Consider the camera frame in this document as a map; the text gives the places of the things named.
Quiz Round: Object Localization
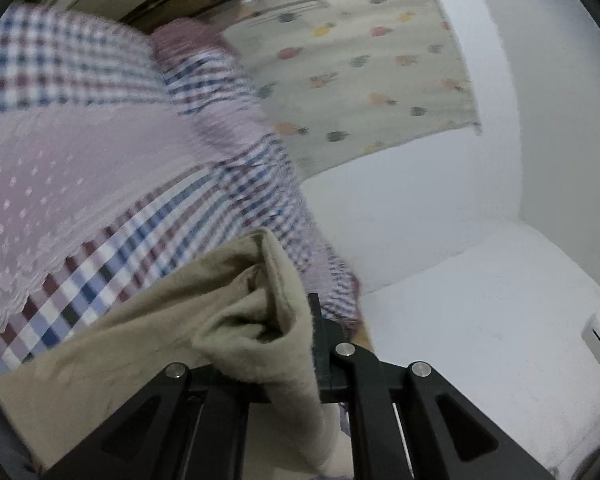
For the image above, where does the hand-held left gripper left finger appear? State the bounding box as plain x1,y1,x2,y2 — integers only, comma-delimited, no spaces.
40,363,272,480

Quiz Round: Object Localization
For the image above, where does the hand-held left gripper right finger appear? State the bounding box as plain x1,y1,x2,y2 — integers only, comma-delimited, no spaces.
307,293,556,480

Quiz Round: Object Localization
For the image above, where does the beige garment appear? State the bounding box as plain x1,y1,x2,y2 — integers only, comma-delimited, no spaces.
0,227,355,480

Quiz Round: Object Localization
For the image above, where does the rolled checkered quilt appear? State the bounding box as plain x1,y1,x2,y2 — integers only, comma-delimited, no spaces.
150,17,375,357

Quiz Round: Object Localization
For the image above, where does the cream patterned curtain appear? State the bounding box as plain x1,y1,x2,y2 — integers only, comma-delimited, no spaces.
220,0,483,182

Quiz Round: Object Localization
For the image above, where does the checkered lace bed cover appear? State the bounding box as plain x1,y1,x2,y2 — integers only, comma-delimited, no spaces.
0,2,263,387

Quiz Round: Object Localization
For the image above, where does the maroon dotted pillow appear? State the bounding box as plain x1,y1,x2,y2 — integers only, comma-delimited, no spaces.
150,17,217,63

